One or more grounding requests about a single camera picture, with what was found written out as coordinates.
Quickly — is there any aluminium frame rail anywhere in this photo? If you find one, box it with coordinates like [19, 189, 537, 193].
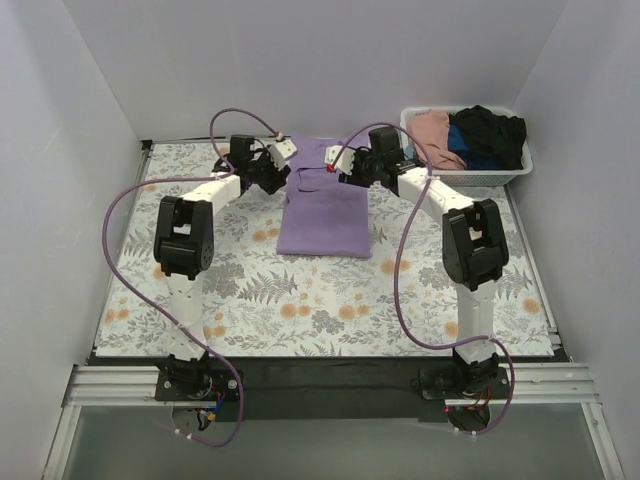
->
[43, 362, 624, 479]

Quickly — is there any white plastic laundry basket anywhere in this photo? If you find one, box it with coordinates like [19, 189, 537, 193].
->
[400, 105, 533, 187]

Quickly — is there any blue t shirt in basket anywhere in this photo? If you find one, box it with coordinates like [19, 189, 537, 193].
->
[447, 125, 501, 171]

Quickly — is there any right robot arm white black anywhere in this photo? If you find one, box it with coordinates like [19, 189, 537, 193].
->
[325, 123, 515, 400]

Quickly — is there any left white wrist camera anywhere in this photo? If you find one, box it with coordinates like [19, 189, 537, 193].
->
[268, 134, 298, 170]

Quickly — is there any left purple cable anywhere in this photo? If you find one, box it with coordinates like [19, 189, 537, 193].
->
[102, 108, 286, 446]

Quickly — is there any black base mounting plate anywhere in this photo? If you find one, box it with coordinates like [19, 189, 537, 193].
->
[155, 357, 510, 424]

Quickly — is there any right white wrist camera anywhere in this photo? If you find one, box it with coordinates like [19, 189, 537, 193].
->
[324, 145, 355, 175]

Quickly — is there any purple t shirt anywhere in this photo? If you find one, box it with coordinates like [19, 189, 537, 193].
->
[277, 134, 371, 259]

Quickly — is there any pink t shirt in basket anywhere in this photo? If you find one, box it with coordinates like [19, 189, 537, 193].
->
[408, 109, 466, 171]

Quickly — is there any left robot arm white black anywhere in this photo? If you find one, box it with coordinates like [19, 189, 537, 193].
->
[153, 135, 297, 400]

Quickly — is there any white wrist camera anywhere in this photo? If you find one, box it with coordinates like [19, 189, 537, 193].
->
[268, 134, 298, 170]
[324, 145, 355, 175]

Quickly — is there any black t shirt in basket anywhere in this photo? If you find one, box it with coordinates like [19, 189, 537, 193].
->
[449, 105, 527, 170]

